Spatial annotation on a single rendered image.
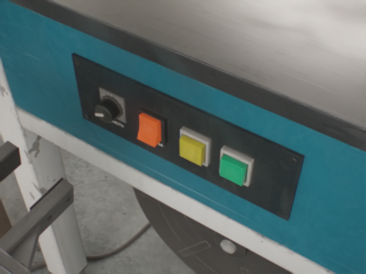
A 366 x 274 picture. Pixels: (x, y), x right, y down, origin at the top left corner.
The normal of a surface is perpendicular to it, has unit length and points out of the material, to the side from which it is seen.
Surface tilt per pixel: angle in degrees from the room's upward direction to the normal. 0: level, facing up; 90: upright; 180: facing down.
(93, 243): 0
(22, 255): 10
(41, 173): 90
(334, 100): 0
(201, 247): 90
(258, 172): 90
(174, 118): 90
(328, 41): 0
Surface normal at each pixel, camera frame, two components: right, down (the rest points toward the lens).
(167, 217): -0.55, 0.60
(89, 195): 0.00, -0.70
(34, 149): 0.84, 0.40
